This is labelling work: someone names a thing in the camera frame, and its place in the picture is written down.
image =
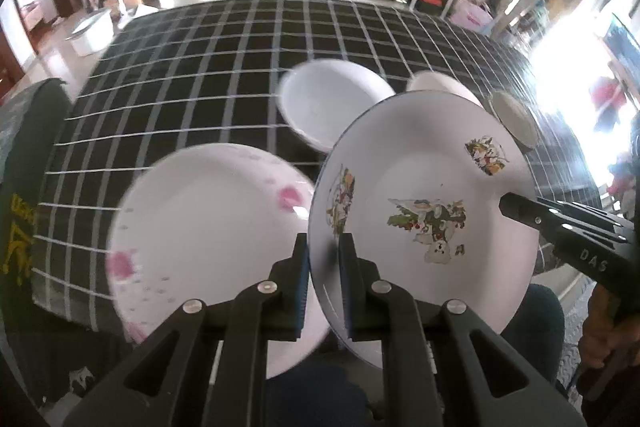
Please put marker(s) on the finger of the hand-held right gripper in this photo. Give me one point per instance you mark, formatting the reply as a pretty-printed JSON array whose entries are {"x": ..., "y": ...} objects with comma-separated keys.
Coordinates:
[{"x": 530, "y": 209}]

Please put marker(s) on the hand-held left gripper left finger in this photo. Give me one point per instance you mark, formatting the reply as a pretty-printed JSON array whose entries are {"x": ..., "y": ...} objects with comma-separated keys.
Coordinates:
[{"x": 300, "y": 292}]

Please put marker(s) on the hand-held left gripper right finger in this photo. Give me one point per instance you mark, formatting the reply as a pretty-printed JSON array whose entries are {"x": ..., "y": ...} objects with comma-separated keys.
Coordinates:
[{"x": 347, "y": 297}]

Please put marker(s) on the small white floral bowl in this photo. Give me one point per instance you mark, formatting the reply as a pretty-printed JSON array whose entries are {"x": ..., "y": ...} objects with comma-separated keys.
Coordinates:
[
  {"x": 512, "y": 117},
  {"x": 435, "y": 82}
]

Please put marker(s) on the white cartoon print deep plate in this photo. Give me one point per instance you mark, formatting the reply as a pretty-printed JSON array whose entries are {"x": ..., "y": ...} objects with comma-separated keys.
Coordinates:
[{"x": 425, "y": 157}]

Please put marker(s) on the white pink floral plate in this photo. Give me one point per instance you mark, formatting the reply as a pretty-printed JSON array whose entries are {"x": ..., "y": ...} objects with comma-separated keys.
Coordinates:
[{"x": 200, "y": 217}]

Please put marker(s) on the large white bowl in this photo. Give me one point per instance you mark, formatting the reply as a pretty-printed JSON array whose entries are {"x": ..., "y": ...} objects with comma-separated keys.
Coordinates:
[{"x": 325, "y": 102}]

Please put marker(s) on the person's right hand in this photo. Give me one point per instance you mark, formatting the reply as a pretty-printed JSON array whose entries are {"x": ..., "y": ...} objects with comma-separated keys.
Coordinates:
[{"x": 600, "y": 332}]

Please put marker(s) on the person's right leg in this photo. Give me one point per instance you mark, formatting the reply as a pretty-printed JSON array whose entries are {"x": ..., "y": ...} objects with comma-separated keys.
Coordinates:
[{"x": 537, "y": 332}]

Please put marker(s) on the pink storage box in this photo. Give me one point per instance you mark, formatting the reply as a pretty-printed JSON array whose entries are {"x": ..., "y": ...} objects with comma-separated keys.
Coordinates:
[{"x": 472, "y": 17}]

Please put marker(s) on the black white checkered tablecloth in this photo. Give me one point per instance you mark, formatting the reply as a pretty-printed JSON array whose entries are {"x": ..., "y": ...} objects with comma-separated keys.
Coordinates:
[{"x": 200, "y": 57}]

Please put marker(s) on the dark green printed stool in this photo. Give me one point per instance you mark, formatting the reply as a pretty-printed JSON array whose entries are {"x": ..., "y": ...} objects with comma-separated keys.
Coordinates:
[{"x": 30, "y": 167}]

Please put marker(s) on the white plastic bin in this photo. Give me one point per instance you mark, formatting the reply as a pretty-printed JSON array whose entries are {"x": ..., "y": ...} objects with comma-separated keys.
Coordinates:
[{"x": 92, "y": 34}]

